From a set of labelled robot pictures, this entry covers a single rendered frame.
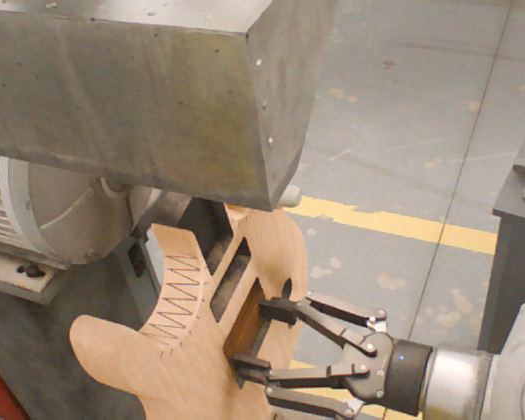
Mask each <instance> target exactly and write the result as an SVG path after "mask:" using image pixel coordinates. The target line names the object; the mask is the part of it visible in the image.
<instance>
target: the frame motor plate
mask: <svg viewBox="0 0 525 420"><path fill-rule="evenodd" d="M80 265H81V264H71V265H70V267H69V268H68V269H67V270H63V269H60V268H56V267H53V266H50V265H46V264H43V263H39V262H36V261H32V260H29V259H25V258H23V257H19V256H15V255H12V254H8V253H5V252H1V251H0V291H2V292H5V293H8V294H11V295H14V296H17V297H21V298H24V299H27V300H29V301H32V302H36V303H39V304H42V305H45V306H47V305H49V304H50V303H51V301H52V300H53V299H54V298H55V296H56V294H57V293H58V291H59V290H60V289H61V288H62V286H64V285H65V284H66V282H67V281H68V280H69V279H70V277H71V276H72V275H73V274H74V272H75V271H76V270H77V269H78V267H79V266H80Z"/></svg>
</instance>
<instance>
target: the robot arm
mask: <svg viewBox="0 0 525 420"><path fill-rule="evenodd" d="M514 163H515V164H514V165H513V169H514V171H516V172H518V173H520V174H523V175H525V159H515V161H514ZM521 199H522V200H523V201H524V202H525V189H524V191H523V192H522V196H521ZM258 305H259V307H260V310H261V313H262V316H263V317H267V318H270V319H273V320H277V321H280V322H284V323H288V324H291V325H295V324H296V322H297V318H298V321H299V323H300V320H301V321H302V322H304V323H305V324H307V325H308V326H310V327H311V328H313V329H314V330H316V331H317V332H319V333H320V334H321V335H322V336H324V337H325V338H327V339H328V340H330V341H331V342H333V343H334V344H335V343H336V344H338V345H339V346H340V347H341V348H342V349H343V350H344V355H343V356H342V358H341V359H340V361H339V363H338V365H329V366H328V367H324V368H298V369H272V368H271V365H270V362H269V361H267V360H263V359H260V358H256V357H252V356H248V355H245V354H241V353H237V352H235V353H234V355H233V357H232V359H231V360H232V362H233V365H234V367H235V370H237V371H238V373H239V376H240V378H242V379H243V380H246V381H249V382H256V383H259V384H263V385H265V390H264V392H265V395H266V398H267V400H268V403H269V405H270V406H274V407H278V408H283V409H288V410H293V411H297V412H302V413H311V414H315V415H320V416H325V417H329V418H334V419H335V420H355V417H356V416H357V414H358V413H359V411H360V410H361V408H362V407H363V406H371V405H380V406H383V407H385V408H388V409H391V410H393V411H397V412H400V413H403V414H407V415H410V416H413V417H418V415H419V413H420V412H422V420H525V304H524V305H522V307H521V309H520V312H519V313H518V316H517V318H516V320H515V323H514V325H513V327H512V330H511V332H510V334H509V336H508V339H507V341H506V343H505V345H504V348H503V349H502V351H501V353H500V355H498V354H494V353H493V357H492V353H489V352H485V351H477V350H473V349H470V348H466V347H462V346H458V345H454V344H450V343H446V342H441V343H440V344H439V346H438V348H437V350H436V353H434V352H433V346H431V345H427V344H423V343H419V342H415V341H411V340H407V339H404V338H401V339H398V338H394V337H391V336H390V335H389V334H387V333H386V327H387V326H388V321H387V311H386V310H385V309H383V308H366V307H363V306H360V305H357V304H354V303H351V302H348V301H342V300H339V299H336V298H333V297H330V296H327V295H324V294H322V293H319V292H316V291H313V290H308V291H307V292H306V293H305V297H304V298H303V299H302V300H301V301H298V302H293V301H290V300H286V299H282V298H278V297H271V299H270V301H269V300H265V299H262V298H261V299H260V301H259V303H258ZM321 312H322V313H323V314H326V315H329V316H332V317H335V318H338V319H341V320H343V321H346V322H349V323H352V324H355V325H358V326H361V327H364V328H368V330H370V331H371V332H375V333H372V334H368V335H366V336H363V337H361V336H360V335H358V334H356V333H355V332H353V331H352V330H350V329H348V328H344V327H342V326H340V325H339V324H337V323H336V322H334V321H333V320H331V319H329V318H328V317H326V316H325V315H323V314H322V313H321ZM491 358H492V362H491ZM490 364H491V367H490ZM489 369H490V372H489ZM488 375H489V377H488ZM338 377H339V378H338ZM487 380H488V382H487ZM486 385H487V386H486ZM327 387H328V388H331V389H347V390H348V391H349V392H350V394H351V395H352V396H353V397H354V399H353V400H347V399H343V400H341V401H339V400H336V399H334V398H329V397H325V396H320V395H315V394H311V393H306V392H301V391H296V390H291V389H295V388H327ZM485 390H486V391H485ZM484 395H485V396H484ZM483 400H484V401H483ZM482 405H483V407H482ZM480 415H481V416H480Z"/></svg>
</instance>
